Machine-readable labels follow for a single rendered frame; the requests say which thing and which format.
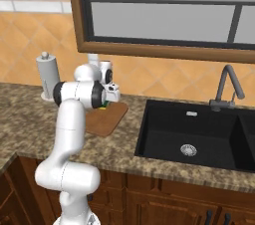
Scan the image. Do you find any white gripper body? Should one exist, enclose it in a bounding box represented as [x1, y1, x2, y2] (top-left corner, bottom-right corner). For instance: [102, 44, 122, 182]
[105, 89, 122, 104]

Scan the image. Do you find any brown wooden cutting board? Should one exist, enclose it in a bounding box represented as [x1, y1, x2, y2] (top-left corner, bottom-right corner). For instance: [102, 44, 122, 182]
[84, 101, 129, 138]

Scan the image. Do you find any grey paper towel holder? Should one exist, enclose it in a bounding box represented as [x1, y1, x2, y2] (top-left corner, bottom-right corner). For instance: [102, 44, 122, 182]
[35, 51, 62, 102]

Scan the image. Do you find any black sink basin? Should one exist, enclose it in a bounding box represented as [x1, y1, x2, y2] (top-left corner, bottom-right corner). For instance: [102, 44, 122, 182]
[133, 99, 255, 174]

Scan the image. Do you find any wooden framed window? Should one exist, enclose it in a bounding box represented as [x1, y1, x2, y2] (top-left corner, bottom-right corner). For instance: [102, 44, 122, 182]
[66, 0, 255, 65]

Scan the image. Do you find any brown wooden cupboard door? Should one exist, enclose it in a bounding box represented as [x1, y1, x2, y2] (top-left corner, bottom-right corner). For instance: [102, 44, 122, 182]
[126, 190, 220, 225]
[216, 206, 255, 225]
[45, 187, 128, 225]

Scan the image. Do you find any dark grey tap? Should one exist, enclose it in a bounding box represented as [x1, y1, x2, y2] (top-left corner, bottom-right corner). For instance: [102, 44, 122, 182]
[208, 64, 246, 113]

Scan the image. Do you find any brown wooden sink front panel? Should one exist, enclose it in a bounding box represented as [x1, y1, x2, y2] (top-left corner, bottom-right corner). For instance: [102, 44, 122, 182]
[99, 168, 255, 211]

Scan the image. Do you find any brown wooden corner cupboard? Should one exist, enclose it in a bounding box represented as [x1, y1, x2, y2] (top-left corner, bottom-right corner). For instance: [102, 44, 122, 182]
[0, 156, 51, 225]

